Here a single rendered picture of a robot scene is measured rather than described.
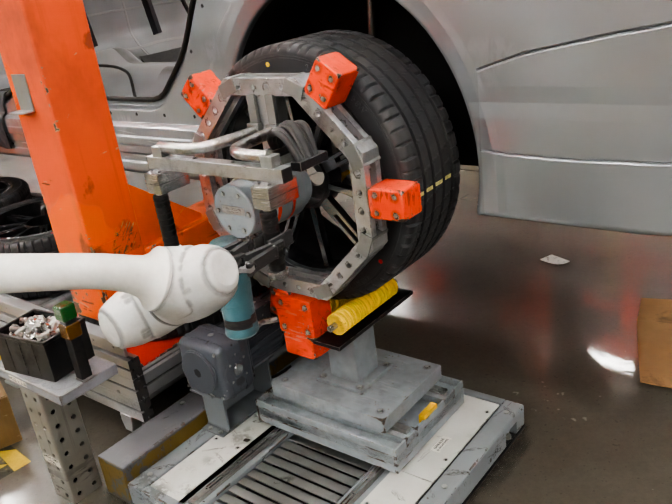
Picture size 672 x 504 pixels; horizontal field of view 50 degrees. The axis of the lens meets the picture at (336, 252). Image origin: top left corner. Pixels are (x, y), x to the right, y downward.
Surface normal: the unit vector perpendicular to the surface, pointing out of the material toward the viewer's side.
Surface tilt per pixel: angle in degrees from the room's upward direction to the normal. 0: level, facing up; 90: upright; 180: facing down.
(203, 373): 90
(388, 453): 90
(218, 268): 68
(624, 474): 0
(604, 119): 90
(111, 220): 90
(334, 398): 0
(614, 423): 0
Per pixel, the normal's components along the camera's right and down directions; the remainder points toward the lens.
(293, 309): -0.61, 0.37
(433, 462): -0.12, -0.92
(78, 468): 0.79, 0.14
